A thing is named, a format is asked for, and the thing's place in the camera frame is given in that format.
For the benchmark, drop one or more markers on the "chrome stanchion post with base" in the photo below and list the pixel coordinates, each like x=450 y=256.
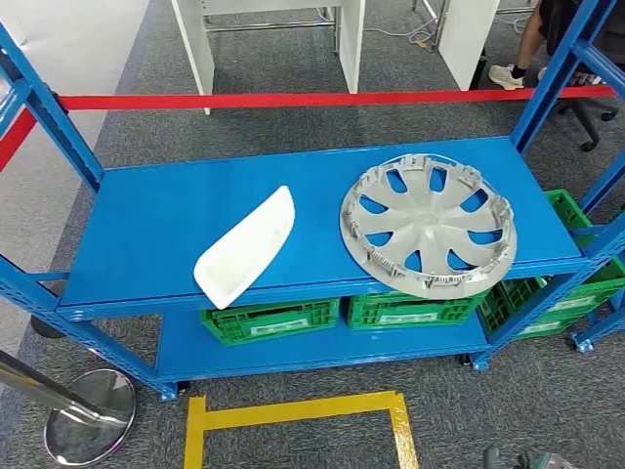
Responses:
x=93 y=414

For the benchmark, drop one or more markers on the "blue metal shelf rack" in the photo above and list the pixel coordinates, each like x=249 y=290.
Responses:
x=195 y=213

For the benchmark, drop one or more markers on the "green plastic crate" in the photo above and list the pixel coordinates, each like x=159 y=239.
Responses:
x=415 y=314
x=273 y=320
x=566 y=210

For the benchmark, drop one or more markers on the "white plastic trim part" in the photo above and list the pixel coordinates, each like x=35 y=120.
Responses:
x=244 y=249

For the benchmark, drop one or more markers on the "dark round stanchion base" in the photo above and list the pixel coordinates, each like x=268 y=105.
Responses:
x=44 y=329

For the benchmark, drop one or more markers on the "person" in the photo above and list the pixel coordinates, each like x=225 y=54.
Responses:
x=529 y=32

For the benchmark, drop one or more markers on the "white desk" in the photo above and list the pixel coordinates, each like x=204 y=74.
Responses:
x=351 y=45
x=464 y=39

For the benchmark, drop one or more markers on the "red barrier belt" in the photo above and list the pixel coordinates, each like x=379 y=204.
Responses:
x=292 y=100

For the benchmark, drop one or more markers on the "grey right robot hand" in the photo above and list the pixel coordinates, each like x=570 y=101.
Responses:
x=527 y=462

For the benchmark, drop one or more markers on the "grey plastic wheel hubcap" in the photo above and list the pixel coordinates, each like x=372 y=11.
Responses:
x=430 y=226

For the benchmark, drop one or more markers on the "black office chair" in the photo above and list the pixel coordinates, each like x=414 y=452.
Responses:
x=586 y=123

